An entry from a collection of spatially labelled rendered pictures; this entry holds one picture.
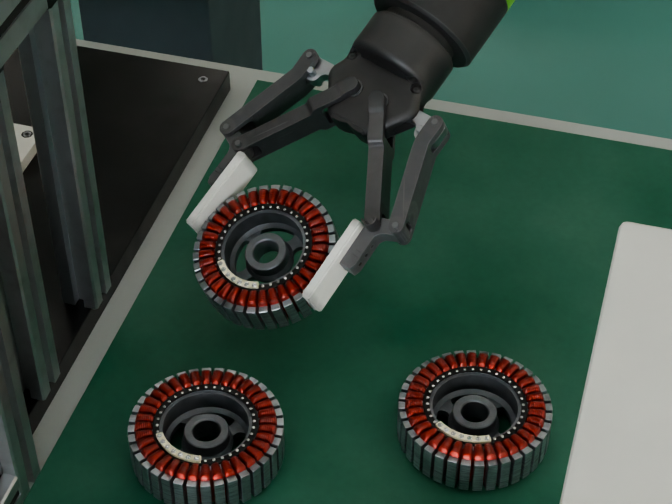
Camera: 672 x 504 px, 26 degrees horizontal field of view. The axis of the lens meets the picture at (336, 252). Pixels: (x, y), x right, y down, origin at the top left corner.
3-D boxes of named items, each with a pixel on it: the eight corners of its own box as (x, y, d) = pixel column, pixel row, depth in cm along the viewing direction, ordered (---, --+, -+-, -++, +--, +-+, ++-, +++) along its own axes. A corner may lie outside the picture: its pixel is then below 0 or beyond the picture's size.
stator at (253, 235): (265, 183, 117) (253, 158, 114) (373, 247, 112) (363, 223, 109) (176, 287, 114) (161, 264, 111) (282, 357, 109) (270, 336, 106)
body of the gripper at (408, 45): (471, 81, 115) (404, 175, 114) (387, 38, 119) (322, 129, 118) (449, 33, 109) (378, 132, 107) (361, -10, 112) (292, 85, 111)
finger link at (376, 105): (380, 114, 114) (397, 112, 114) (375, 245, 110) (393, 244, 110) (366, 90, 111) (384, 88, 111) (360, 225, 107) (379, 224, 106)
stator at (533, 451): (424, 363, 113) (426, 330, 111) (564, 402, 110) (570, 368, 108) (375, 469, 106) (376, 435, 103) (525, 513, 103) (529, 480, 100)
